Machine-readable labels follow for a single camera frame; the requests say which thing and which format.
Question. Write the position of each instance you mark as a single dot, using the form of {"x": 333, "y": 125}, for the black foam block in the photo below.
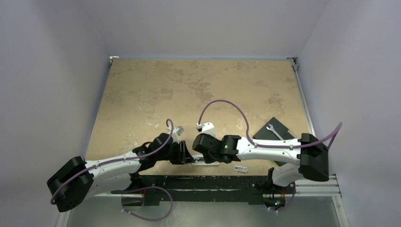
{"x": 264, "y": 134}

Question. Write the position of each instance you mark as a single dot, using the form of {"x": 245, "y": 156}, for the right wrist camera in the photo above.
{"x": 207, "y": 128}

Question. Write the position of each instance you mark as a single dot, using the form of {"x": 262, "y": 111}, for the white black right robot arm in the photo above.
{"x": 303, "y": 158}

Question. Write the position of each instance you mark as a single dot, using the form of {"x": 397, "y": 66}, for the aluminium frame base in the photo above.
{"x": 312, "y": 204}

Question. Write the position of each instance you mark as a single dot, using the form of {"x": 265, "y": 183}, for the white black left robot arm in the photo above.
{"x": 78, "y": 179}

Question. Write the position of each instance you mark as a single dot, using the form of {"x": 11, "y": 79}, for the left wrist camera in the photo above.
{"x": 176, "y": 132}

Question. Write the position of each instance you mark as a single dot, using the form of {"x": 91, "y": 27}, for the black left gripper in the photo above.
{"x": 183, "y": 155}

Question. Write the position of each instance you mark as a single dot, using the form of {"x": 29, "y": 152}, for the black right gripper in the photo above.
{"x": 198, "y": 145}

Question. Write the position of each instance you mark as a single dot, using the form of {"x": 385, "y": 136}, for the white battery cover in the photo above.
{"x": 241, "y": 169}

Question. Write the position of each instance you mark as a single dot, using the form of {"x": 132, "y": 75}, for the silver open-end wrench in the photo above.
{"x": 272, "y": 129}

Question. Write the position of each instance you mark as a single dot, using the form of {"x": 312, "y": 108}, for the white remote control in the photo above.
{"x": 200, "y": 161}

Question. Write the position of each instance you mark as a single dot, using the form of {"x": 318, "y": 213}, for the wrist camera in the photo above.
{"x": 176, "y": 132}
{"x": 207, "y": 128}

